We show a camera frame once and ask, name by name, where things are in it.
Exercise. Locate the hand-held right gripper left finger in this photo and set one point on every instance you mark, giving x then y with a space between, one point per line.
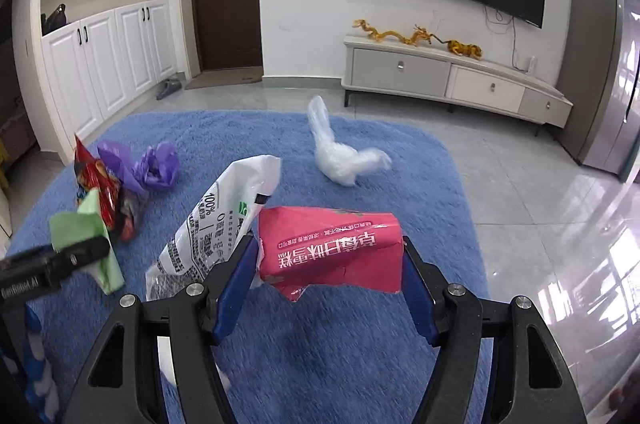
235 289

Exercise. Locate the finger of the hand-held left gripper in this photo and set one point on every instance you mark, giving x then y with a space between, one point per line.
82 251

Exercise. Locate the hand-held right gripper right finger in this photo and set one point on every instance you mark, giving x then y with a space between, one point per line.
417 294

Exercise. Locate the green paper napkin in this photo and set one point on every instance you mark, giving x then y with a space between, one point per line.
95 219

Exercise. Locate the red snack packet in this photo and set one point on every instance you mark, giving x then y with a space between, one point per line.
107 199

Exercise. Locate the white printed snack bag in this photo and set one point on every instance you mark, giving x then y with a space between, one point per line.
215 214

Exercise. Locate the pink snack wrapper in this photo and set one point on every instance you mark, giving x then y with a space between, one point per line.
340 254

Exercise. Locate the purple plastic bag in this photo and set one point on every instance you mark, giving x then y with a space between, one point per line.
160 164

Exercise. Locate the clear plastic bag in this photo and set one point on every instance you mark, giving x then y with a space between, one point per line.
340 159

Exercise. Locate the blue fuzzy blanket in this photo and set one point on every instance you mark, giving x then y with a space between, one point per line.
310 354

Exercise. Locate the brown storage box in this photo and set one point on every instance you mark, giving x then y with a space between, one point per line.
15 139

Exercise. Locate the grey slippers pair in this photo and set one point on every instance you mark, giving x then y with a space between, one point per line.
167 89

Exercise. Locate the white base cabinet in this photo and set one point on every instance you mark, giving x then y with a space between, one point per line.
100 64

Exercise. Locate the brown doormat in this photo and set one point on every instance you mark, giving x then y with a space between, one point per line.
220 80

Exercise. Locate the cream television cabinet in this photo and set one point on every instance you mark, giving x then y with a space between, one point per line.
400 69

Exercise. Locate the black handbag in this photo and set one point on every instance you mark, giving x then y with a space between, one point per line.
52 20

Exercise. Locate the golden tiger figurine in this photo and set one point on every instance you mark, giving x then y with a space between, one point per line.
465 49

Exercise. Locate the golden dragon figurine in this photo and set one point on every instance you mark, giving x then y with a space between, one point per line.
390 36

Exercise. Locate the grey refrigerator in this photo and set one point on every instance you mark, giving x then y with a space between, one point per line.
600 64

